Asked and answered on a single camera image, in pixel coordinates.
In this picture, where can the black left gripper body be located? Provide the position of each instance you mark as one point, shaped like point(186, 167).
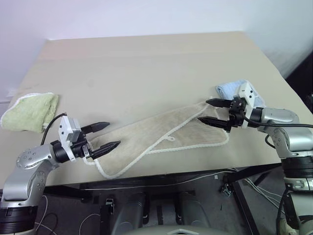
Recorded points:
point(80, 148)

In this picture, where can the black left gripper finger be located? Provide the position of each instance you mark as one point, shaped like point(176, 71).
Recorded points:
point(107, 148)
point(96, 126)

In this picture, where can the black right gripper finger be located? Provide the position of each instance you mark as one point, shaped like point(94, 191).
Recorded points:
point(215, 122)
point(220, 102)

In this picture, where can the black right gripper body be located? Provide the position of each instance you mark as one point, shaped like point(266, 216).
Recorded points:
point(236, 115)

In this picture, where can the beige towel with white trim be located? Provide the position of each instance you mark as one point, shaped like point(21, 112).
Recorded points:
point(151, 127)

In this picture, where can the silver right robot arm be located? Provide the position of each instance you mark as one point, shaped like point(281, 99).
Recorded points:
point(281, 115)

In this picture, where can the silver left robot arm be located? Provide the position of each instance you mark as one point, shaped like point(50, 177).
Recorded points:
point(31, 156)

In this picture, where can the folded blue towel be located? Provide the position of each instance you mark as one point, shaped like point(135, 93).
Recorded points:
point(225, 89)

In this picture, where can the folded green towel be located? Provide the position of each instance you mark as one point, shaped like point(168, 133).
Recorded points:
point(27, 112)

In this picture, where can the small black latch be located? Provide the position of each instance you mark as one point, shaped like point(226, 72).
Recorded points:
point(110, 202)

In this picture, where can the grey rounded leg shell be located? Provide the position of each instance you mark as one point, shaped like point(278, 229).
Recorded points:
point(193, 210)
point(132, 210)

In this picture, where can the small metal clamp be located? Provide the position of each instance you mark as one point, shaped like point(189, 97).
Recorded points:
point(226, 189)

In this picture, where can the dark brown cabinet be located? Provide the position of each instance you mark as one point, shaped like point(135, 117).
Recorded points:
point(300, 78)

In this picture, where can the grey robot torso cover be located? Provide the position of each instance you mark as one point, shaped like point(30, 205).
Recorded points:
point(178, 231)

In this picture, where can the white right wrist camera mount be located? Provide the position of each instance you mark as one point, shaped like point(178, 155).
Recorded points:
point(248, 94)

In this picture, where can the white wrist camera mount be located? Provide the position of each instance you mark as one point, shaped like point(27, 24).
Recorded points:
point(248, 94)
point(64, 127)

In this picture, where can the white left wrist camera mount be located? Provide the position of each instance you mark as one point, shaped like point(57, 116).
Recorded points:
point(64, 127)

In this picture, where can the black metal table frame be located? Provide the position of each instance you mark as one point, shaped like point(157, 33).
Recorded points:
point(137, 182)

